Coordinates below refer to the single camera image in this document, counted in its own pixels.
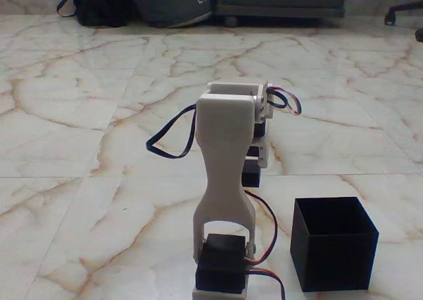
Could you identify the black office chair leg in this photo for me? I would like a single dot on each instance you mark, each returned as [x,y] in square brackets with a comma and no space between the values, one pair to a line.
[401,8]

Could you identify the black chair caster wheel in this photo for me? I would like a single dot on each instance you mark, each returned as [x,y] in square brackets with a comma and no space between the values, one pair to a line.
[419,35]

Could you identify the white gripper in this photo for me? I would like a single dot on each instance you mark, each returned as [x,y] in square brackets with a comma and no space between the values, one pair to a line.
[252,177]

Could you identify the small black cube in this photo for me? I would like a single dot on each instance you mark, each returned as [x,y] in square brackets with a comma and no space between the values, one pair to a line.
[252,179]

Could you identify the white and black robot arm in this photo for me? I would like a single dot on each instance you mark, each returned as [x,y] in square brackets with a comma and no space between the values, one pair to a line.
[226,154]

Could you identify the black box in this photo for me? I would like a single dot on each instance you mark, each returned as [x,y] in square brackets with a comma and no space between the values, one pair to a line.
[333,260]

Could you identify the grey printed bag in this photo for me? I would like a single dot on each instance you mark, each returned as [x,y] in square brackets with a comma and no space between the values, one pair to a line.
[172,6]

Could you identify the black backpack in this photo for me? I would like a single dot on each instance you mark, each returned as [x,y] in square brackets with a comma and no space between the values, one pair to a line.
[102,6]

